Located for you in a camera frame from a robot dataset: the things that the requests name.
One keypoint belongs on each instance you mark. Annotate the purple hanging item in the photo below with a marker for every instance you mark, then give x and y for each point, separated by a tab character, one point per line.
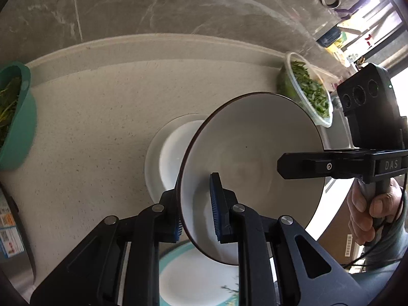
344	12

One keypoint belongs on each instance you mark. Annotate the blue and orange packet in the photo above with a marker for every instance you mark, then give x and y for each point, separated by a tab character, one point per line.
9	229

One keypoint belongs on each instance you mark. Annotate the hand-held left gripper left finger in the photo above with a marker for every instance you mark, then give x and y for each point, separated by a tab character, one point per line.
176	231

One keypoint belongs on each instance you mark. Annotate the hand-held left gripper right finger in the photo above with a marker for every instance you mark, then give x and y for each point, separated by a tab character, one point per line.
214	207

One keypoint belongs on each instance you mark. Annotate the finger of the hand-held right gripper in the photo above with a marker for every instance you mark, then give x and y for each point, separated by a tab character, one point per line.
318	165

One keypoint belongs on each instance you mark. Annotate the chopped green vegetables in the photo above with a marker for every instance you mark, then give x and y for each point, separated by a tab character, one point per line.
310	94

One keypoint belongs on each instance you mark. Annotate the teal plastic colander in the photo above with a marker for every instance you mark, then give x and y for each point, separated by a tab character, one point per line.
27	118

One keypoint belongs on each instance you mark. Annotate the leafy green vegetables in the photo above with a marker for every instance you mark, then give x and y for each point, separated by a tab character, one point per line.
8	108

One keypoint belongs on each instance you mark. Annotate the small teal floral plate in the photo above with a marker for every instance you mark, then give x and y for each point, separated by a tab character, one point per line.
191	280

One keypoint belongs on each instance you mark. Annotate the person's right hand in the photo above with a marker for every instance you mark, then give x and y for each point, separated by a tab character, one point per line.
358	216

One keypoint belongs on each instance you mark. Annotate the large white bowl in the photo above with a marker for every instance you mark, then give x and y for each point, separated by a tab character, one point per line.
248	134

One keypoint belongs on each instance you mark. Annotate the person's right forearm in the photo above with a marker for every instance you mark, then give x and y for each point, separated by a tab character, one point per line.
393	245

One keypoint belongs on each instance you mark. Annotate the small white bowl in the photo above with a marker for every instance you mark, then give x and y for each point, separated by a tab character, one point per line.
169	159

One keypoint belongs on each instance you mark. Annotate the dark blue box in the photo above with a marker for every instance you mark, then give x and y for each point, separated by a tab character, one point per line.
328	37

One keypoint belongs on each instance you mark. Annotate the clear plastic container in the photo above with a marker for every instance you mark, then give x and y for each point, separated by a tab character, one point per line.
287	86

